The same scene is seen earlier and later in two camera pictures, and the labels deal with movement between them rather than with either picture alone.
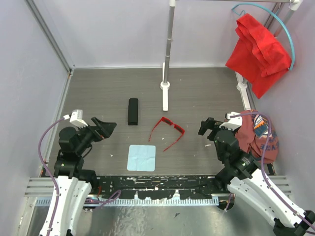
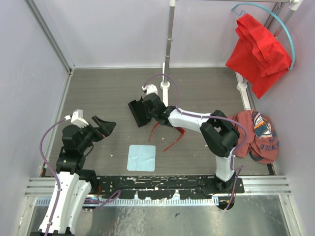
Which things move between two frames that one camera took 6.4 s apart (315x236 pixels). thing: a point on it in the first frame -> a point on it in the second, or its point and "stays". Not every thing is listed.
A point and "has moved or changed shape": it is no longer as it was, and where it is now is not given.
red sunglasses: [175, 126] stays
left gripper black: [105, 129] stays
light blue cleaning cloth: [141, 158] stays
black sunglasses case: [133, 105] has moved or changed shape
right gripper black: [209, 124] -> [149, 115]
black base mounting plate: [149, 187] stays
